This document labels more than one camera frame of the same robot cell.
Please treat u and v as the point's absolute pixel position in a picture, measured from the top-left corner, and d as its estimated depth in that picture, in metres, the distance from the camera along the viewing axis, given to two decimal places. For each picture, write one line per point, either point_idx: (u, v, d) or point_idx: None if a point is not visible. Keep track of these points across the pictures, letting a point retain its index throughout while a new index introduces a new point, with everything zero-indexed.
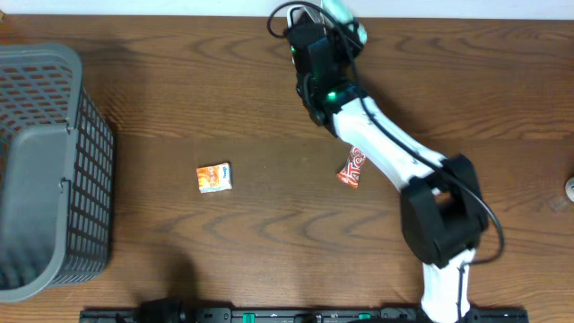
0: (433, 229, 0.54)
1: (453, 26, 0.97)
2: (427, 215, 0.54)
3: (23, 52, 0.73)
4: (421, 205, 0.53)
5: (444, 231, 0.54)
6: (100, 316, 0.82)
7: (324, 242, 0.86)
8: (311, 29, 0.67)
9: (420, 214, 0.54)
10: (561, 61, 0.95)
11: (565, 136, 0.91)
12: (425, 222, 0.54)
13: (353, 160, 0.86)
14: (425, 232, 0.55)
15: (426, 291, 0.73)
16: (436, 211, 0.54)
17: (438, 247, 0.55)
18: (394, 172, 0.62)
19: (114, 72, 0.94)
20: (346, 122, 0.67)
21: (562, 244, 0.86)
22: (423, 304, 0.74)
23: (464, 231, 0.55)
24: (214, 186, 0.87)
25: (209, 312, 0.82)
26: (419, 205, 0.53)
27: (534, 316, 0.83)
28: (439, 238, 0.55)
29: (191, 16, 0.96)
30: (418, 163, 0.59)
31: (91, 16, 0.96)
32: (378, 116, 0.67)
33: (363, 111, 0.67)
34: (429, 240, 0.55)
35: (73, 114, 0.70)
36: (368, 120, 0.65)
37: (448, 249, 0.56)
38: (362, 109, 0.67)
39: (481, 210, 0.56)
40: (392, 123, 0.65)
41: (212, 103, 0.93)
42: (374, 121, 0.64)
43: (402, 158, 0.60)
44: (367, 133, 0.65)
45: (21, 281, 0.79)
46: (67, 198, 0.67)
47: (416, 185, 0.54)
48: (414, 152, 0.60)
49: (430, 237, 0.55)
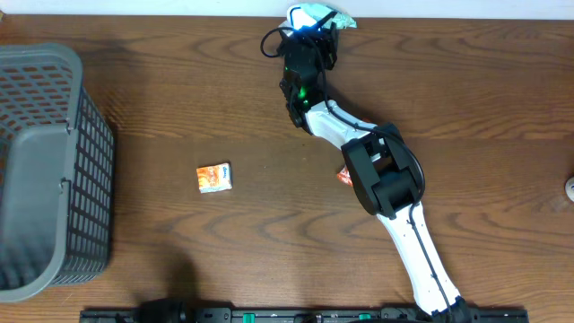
0: (368, 176, 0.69)
1: (453, 26, 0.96)
2: (361, 165, 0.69)
3: (23, 52, 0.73)
4: (357, 157, 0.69)
5: (378, 179, 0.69)
6: (100, 316, 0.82)
7: (324, 242, 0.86)
8: (301, 55, 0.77)
9: (356, 165, 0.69)
10: (562, 61, 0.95)
11: (565, 136, 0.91)
12: (361, 170, 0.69)
13: None
14: (362, 181, 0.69)
15: (413, 288, 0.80)
16: (369, 162, 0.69)
17: (375, 194, 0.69)
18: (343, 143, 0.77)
19: (114, 72, 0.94)
20: (312, 117, 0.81)
21: (563, 244, 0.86)
22: (419, 304, 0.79)
23: (397, 180, 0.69)
24: (214, 186, 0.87)
25: (209, 311, 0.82)
26: (355, 157, 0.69)
27: (534, 316, 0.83)
28: (375, 185, 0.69)
29: (190, 16, 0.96)
30: (358, 132, 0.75)
31: (91, 16, 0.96)
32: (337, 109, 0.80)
33: (325, 107, 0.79)
34: (369, 189, 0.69)
35: (73, 114, 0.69)
36: (326, 111, 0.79)
37: (387, 196, 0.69)
38: (324, 104, 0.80)
39: (410, 161, 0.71)
40: (347, 113, 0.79)
41: (212, 103, 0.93)
42: (331, 112, 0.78)
43: (348, 132, 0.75)
44: (326, 121, 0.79)
45: (21, 280, 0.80)
46: (67, 199, 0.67)
47: (352, 143, 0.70)
48: (355, 125, 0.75)
49: (367, 185, 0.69)
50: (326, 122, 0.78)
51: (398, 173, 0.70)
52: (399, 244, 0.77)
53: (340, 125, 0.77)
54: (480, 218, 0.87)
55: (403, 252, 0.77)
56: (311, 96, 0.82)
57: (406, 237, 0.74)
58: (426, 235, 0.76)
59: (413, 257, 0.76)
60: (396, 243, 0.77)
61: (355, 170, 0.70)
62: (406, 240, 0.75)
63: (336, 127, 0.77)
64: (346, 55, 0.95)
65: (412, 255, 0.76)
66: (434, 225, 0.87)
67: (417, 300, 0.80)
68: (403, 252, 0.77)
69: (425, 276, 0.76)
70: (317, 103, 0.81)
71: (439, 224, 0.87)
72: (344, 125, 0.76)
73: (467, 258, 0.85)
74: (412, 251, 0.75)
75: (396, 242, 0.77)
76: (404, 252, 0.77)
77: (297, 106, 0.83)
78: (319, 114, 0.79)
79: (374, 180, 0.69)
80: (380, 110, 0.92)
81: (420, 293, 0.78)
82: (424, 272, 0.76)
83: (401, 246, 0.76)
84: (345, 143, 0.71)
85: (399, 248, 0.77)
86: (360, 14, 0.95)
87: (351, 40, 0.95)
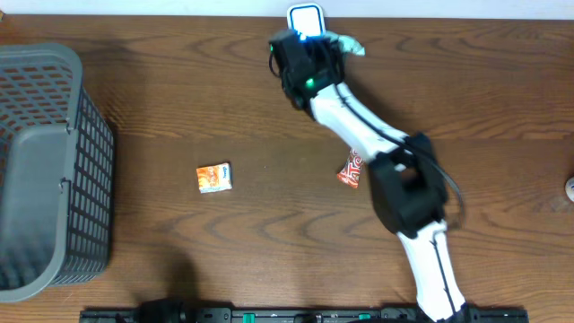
0: (395, 197, 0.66)
1: (453, 26, 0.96)
2: (392, 187, 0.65)
3: (23, 52, 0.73)
4: (384, 177, 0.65)
5: (405, 200, 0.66)
6: (100, 316, 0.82)
7: (324, 243, 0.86)
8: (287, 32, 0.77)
9: (386, 187, 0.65)
10: (562, 61, 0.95)
11: (565, 136, 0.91)
12: (389, 191, 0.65)
13: (353, 160, 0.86)
14: (392, 205, 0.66)
15: (419, 291, 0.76)
16: (398, 185, 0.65)
17: (401, 214, 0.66)
18: (361, 147, 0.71)
19: (114, 72, 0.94)
20: (322, 105, 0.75)
21: (563, 244, 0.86)
22: (420, 304, 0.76)
23: (424, 200, 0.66)
24: (214, 186, 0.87)
25: (209, 311, 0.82)
26: (382, 177, 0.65)
27: (534, 317, 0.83)
28: (401, 206, 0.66)
29: (190, 16, 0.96)
30: (383, 140, 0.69)
31: (91, 16, 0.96)
32: (350, 99, 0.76)
33: (337, 96, 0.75)
34: (395, 209, 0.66)
35: (73, 114, 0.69)
36: (340, 103, 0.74)
37: (413, 216, 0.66)
38: (336, 93, 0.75)
39: (438, 179, 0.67)
40: (363, 106, 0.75)
41: (212, 103, 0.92)
42: (345, 104, 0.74)
43: (370, 137, 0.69)
44: (340, 113, 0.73)
45: (21, 280, 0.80)
46: (67, 199, 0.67)
47: (381, 159, 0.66)
48: (379, 130, 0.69)
49: (394, 205, 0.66)
50: (341, 115, 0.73)
51: (426, 192, 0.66)
52: (410, 248, 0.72)
53: (358, 124, 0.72)
54: (480, 218, 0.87)
55: (413, 257, 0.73)
56: (309, 74, 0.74)
57: (424, 247, 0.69)
58: (442, 248, 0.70)
59: (421, 265, 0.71)
60: (407, 248, 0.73)
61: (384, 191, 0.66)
62: (416, 248, 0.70)
63: (358, 127, 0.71)
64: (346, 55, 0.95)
65: (420, 262, 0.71)
66: None
67: (420, 302, 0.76)
68: (412, 257, 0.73)
69: (435, 285, 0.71)
70: (331, 88, 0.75)
71: None
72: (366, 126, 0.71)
73: (466, 259, 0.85)
74: (420, 259, 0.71)
75: (407, 247, 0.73)
76: (413, 257, 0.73)
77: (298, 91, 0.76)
78: (335, 105, 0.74)
79: (400, 201, 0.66)
80: (380, 110, 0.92)
81: (421, 296, 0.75)
82: (432, 282, 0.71)
83: (412, 252, 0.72)
84: (373, 160, 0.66)
85: (410, 252, 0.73)
86: (361, 15, 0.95)
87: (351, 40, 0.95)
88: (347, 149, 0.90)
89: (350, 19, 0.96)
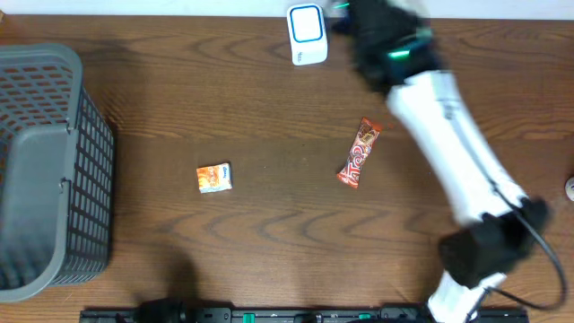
0: (484, 266, 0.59)
1: (453, 26, 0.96)
2: (488, 257, 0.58)
3: (23, 52, 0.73)
4: (487, 247, 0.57)
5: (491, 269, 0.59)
6: (100, 316, 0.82)
7: (324, 243, 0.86)
8: None
9: (481, 254, 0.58)
10: (563, 61, 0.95)
11: (565, 136, 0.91)
12: (482, 259, 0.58)
13: (353, 160, 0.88)
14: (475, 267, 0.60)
15: (437, 292, 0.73)
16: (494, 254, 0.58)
17: (481, 276, 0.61)
18: (454, 183, 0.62)
19: (114, 73, 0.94)
20: (411, 99, 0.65)
21: (563, 244, 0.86)
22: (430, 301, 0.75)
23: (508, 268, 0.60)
24: (214, 186, 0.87)
25: (209, 311, 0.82)
26: (484, 246, 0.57)
27: (534, 317, 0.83)
28: (484, 272, 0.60)
29: (190, 16, 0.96)
30: (497, 196, 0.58)
31: (91, 16, 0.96)
32: (455, 109, 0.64)
33: (442, 100, 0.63)
34: (476, 272, 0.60)
35: (73, 115, 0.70)
36: (447, 116, 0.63)
37: (489, 277, 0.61)
38: (444, 96, 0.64)
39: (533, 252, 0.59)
40: (473, 128, 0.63)
41: (213, 103, 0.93)
42: (453, 120, 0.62)
43: (483, 183, 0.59)
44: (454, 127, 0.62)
45: (21, 280, 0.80)
46: (67, 199, 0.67)
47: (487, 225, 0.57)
48: (494, 182, 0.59)
49: (476, 270, 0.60)
50: (447, 131, 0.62)
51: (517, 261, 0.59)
52: (457, 285, 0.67)
53: (466, 152, 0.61)
54: None
55: (456, 292, 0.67)
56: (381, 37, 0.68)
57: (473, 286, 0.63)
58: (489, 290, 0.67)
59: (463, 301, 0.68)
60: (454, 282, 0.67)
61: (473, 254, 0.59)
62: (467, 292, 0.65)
63: (459, 164, 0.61)
64: None
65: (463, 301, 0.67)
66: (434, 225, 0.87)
67: (430, 300, 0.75)
68: (453, 288, 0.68)
69: (461, 309, 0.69)
70: (430, 84, 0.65)
71: None
72: (476, 167, 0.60)
73: None
74: (466, 300, 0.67)
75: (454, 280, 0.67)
76: (456, 292, 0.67)
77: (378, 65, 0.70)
78: (441, 116, 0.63)
79: (486, 268, 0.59)
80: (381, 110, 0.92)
81: (437, 306, 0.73)
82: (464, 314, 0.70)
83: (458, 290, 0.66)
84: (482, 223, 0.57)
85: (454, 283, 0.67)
86: None
87: None
88: (347, 149, 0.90)
89: None
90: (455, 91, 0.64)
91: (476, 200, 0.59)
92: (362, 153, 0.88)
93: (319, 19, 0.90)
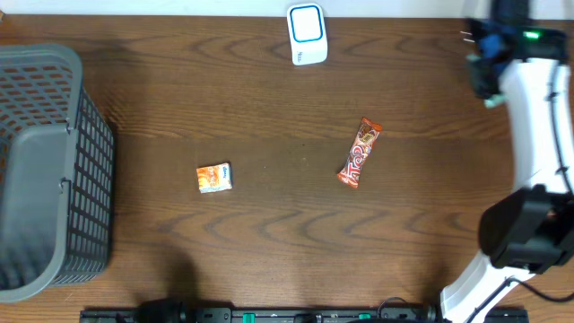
0: (517, 236, 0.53)
1: (453, 26, 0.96)
2: (525, 227, 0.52)
3: (23, 52, 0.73)
4: (527, 215, 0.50)
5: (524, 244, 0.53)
6: (100, 316, 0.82)
7: (324, 242, 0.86)
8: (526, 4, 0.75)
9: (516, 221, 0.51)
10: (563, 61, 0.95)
11: None
12: (517, 228, 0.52)
13: (353, 160, 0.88)
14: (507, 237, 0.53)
15: (455, 283, 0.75)
16: (532, 227, 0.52)
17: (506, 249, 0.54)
18: (532, 161, 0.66)
19: (114, 72, 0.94)
20: (532, 77, 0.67)
21: None
22: (443, 292, 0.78)
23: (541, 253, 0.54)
24: (214, 186, 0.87)
25: (209, 311, 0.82)
26: (526, 213, 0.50)
27: (534, 317, 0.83)
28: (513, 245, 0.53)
29: (190, 16, 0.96)
30: (558, 177, 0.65)
31: (91, 16, 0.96)
32: (561, 95, 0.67)
33: (549, 83, 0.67)
34: (503, 243, 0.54)
35: (72, 114, 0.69)
36: (547, 96, 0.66)
37: (513, 257, 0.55)
38: (550, 80, 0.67)
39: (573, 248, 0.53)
40: (568, 111, 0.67)
41: (213, 103, 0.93)
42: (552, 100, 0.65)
43: (551, 167, 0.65)
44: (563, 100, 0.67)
45: (21, 280, 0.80)
46: (67, 199, 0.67)
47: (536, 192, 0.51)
48: (562, 166, 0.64)
49: (507, 240, 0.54)
50: (529, 112, 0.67)
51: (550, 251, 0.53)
52: (475, 273, 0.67)
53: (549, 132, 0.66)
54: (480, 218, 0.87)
55: (472, 280, 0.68)
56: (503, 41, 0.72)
57: (491, 280, 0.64)
58: (505, 289, 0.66)
59: (474, 292, 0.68)
60: (473, 269, 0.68)
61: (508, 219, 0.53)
62: (482, 282, 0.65)
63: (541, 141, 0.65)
64: (346, 55, 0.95)
65: (474, 290, 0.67)
66: (434, 225, 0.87)
67: (447, 289, 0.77)
68: (471, 276, 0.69)
69: (472, 301, 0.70)
70: (552, 70, 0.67)
71: (439, 224, 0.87)
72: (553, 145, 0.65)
73: (467, 259, 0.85)
74: (479, 290, 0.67)
75: (474, 267, 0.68)
76: (472, 279, 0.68)
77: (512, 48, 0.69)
78: (543, 96, 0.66)
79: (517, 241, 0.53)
80: (381, 110, 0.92)
81: (447, 298, 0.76)
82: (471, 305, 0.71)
83: (474, 277, 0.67)
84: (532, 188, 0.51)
85: (473, 272, 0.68)
86: (360, 14, 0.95)
87: (351, 40, 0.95)
88: (347, 149, 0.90)
89: (350, 19, 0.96)
90: (565, 83, 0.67)
91: (542, 172, 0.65)
92: (362, 152, 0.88)
93: (319, 19, 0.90)
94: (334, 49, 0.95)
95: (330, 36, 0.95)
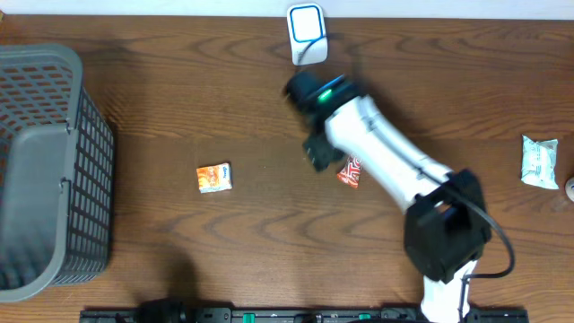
0: (439, 240, 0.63)
1: (453, 26, 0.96)
2: (434, 229, 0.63)
3: (23, 52, 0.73)
4: (425, 219, 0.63)
5: (448, 242, 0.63)
6: (100, 316, 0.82)
7: (324, 242, 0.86)
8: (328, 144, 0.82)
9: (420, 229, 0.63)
10: (563, 61, 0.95)
11: (565, 136, 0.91)
12: (430, 234, 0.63)
13: (353, 160, 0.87)
14: (428, 248, 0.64)
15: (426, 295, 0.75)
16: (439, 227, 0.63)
17: (444, 257, 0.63)
18: (398, 185, 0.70)
19: (115, 73, 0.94)
20: (347, 122, 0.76)
21: (563, 244, 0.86)
22: (426, 310, 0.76)
23: (468, 242, 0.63)
24: (214, 186, 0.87)
25: (209, 311, 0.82)
26: (421, 219, 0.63)
27: (534, 317, 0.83)
28: (443, 249, 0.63)
29: (191, 16, 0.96)
30: (423, 178, 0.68)
31: (91, 16, 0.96)
32: (376, 120, 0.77)
33: (364, 119, 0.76)
34: (437, 255, 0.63)
35: (73, 115, 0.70)
36: (368, 128, 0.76)
37: (452, 260, 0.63)
38: (360, 114, 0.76)
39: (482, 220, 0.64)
40: (389, 132, 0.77)
41: (213, 103, 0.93)
42: (374, 128, 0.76)
43: (366, 127, 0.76)
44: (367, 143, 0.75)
45: (21, 280, 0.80)
46: (67, 199, 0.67)
47: (421, 201, 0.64)
48: (420, 168, 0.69)
49: (435, 249, 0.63)
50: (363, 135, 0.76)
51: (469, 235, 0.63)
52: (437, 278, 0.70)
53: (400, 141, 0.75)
54: None
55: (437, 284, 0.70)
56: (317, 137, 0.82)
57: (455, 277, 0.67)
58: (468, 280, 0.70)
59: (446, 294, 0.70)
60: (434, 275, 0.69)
61: (419, 231, 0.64)
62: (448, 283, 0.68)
63: (390, 159, 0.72)
64: (346, 55, 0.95)
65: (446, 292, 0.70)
66: None
67: (425, 306, 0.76)
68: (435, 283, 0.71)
69: (450, 306, 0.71)
70: (357, 109, 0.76)
71: None
72: (401, 161, 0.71)
73: None
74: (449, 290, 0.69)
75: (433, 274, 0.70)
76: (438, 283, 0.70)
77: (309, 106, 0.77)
78: (364, 130, 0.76)
79: (445, 243, 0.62)
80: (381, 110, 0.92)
81: (430, 309, 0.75)
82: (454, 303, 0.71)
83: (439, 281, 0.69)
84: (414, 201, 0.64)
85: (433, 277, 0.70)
86: (360, 14, 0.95)
87: (351, 40, 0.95)
88: None
89: (350, 19, 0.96)
90: (370, 109, 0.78)
91: (407, 184, 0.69)
92: None
93: (319, 19, 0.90)
94: (334, 49, 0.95)
95: (330, 36, 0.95)
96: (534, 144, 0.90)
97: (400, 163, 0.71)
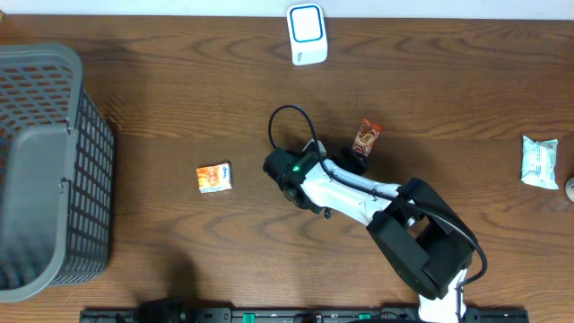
0: (413, 253, 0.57)
1: (453, 26, 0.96)
2: (404, 245, 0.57)
3: (23, 52, 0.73)
4: (389, 235, 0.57)
5: (424, 255, 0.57)
6: (100, 316, 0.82)
7: (324, 242, 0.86)
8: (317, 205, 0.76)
9: (391, 248, 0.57)
10: (562, 61, 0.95)
11: (565, 136, 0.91)
12: (402, 250, 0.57)
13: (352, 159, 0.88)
14: (407, 266, 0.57)
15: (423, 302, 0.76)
16: (412, 241, 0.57)
17: (425, 272, 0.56)
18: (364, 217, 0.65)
19: (115, 73, 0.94)
20: (311, 186, 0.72)
21: (563, 244, 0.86)
22: (425, 318, 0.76)
23: (447, 249, 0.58)
24: (214, 186, 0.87)
25: (209, 311, 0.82)
26: (387, 236, 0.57)
27: (534, 316, 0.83)
28: (422, 264, 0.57)
29: (191, 16, 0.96)
30: (378, 198, 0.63)
31: (91, 16, 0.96)
32: (338, 170, 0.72)
33: (324, 173, 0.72)
34: (418, 271, 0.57)
35: (73, 115, 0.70)
36: (329, 178, 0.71)
37: (436, 273, 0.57)
38: (323, 170, 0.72)
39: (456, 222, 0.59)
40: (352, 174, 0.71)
41: (213, 103, 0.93)
42: (335, 177, 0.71)
43: (326, 180, 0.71)
44: (330, 190, 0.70)
45: (21, 280, 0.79)
46: (67, 199, 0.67)
47: (380, 219, 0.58)
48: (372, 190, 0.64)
49: (413, 266, 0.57)
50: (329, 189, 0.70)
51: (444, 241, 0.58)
52: None
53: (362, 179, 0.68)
54: (480, 218, 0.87)
55: None
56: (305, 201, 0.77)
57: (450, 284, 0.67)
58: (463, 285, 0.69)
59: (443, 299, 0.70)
60: None
61: (391, 251, 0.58)
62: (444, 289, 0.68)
63: (350, 198, 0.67)
64: (346, 55, 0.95)
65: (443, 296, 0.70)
66: None
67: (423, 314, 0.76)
68: None
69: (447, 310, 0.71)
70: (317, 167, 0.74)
71: None
72: (359, 193, 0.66)
73: None
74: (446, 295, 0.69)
75: None
76: None
77: (286, 182, 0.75)
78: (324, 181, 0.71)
79: (421, 256, 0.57)
80: (381, 110, 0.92)
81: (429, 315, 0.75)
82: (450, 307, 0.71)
83: None
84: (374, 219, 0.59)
85: None
86: (360, 15, 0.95)
87: (351, 40, 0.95)
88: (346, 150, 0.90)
89: (350, 19, 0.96)
90: (331, 162, 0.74)
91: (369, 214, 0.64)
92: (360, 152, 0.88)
93: (319, 19, 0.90)
94: (334, 49, 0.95)
95: (330, 36, 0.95)
96: (534, 144, 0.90)
97: (358, 196, 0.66)
